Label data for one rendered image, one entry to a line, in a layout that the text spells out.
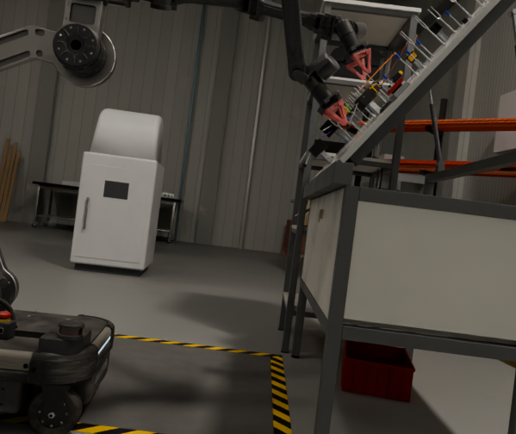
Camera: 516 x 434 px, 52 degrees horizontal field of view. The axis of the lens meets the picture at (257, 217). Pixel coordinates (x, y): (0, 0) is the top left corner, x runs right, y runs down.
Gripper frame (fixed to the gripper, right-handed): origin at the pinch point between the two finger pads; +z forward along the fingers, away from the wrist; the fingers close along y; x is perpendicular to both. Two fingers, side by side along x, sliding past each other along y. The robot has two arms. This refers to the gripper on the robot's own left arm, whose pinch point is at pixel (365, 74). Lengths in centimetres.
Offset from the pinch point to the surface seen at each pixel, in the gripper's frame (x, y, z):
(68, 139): 215, 892, -337
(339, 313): 46, -18, 67
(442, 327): 21, -21, 82
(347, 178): 29.1, -23.4, 32.4
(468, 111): -339, 496, -31
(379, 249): 29, -21, 54
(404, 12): -71, 81, -44
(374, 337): 40, -18, 77
